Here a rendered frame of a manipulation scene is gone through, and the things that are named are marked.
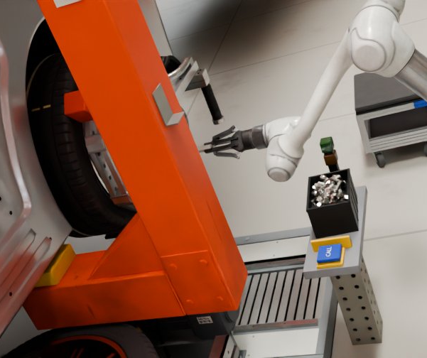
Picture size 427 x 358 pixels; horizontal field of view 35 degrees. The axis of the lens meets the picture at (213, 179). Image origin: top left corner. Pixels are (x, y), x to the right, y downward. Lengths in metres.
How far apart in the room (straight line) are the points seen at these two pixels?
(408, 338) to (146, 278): 0.96
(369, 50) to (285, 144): 0.50
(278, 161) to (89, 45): 0.92
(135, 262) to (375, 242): 1.25
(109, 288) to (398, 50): 1.06
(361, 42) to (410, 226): 1.15
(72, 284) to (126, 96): 0.67
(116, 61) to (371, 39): 0.74
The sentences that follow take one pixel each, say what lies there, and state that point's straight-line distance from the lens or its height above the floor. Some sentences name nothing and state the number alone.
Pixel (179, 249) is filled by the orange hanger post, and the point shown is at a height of 0.75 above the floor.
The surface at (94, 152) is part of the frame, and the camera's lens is 2.14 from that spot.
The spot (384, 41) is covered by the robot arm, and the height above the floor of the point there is 1.01.
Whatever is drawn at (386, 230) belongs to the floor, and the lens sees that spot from 2.92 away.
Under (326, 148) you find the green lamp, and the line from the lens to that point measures 2.28.
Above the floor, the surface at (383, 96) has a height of 0.34.
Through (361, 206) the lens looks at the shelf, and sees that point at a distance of 2.29.
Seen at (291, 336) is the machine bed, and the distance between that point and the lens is 2.45.
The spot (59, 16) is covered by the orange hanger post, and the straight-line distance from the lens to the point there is 1.60.
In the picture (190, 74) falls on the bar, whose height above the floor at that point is 0.97.
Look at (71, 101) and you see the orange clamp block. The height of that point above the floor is 1.11.
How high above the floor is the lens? 1.70
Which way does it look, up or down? 27 degrees down
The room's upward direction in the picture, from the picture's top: 22 degrees counter-clockwise
